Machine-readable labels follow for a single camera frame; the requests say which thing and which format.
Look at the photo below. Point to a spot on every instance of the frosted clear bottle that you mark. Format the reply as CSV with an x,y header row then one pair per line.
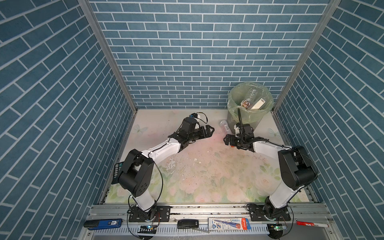
x,y
258,105

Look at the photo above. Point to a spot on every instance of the red white marker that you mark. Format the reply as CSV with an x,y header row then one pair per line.
x,y
309,224

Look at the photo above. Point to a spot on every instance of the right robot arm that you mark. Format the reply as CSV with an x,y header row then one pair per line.
x,y
296,167

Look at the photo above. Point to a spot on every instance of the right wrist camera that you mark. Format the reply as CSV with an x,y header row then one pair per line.
x,y
237,129

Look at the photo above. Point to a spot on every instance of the blue black handheld device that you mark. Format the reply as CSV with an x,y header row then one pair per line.
x,y
93,225

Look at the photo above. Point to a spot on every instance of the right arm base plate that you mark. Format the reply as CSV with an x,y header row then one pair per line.
x,y
255,212

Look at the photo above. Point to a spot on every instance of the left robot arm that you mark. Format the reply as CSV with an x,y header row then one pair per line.
x,y
135,173

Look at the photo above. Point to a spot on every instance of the black car key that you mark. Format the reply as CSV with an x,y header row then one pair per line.
x,y
188,224

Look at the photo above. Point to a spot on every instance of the black calculator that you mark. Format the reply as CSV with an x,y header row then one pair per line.
x,y
117,168

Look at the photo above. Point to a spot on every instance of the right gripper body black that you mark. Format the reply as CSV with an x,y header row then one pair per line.
x,y
236,141

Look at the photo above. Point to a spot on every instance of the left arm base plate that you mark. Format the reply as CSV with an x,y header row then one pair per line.
x,y
155,214

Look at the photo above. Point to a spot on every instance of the aluminium front rail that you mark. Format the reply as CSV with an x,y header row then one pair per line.
x,y
305,212

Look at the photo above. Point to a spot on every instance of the pink label red cap bottle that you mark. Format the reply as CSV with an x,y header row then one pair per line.
x,y
227,131

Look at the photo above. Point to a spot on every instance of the brown coffee bottle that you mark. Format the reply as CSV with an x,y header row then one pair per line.
x,y
246,104

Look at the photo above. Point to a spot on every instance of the clear crushed water bottle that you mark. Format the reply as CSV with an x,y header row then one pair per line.
x,y
251,95

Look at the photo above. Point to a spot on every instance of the green plastic bin liner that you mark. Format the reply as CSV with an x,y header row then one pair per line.
x,y
237,95

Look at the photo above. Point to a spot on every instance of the packaged pen blister card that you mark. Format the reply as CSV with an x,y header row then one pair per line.
x,y
228,224

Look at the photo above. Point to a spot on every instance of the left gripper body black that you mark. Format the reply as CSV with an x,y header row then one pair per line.
x,y
199,133

